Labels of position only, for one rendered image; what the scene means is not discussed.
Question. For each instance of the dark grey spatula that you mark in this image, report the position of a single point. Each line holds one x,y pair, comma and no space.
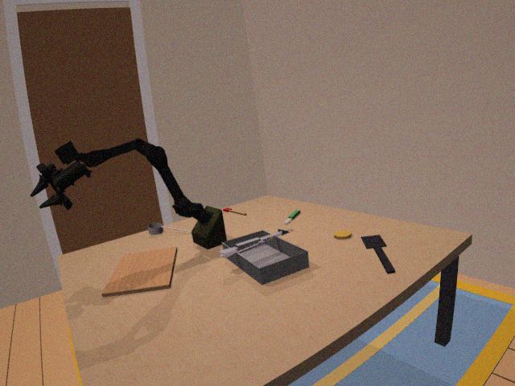
376,242

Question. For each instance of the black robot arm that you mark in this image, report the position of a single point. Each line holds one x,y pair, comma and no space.
154,154

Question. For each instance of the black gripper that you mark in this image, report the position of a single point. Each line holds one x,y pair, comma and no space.
63,180

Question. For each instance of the wooden board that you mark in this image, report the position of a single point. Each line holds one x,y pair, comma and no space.
142,272

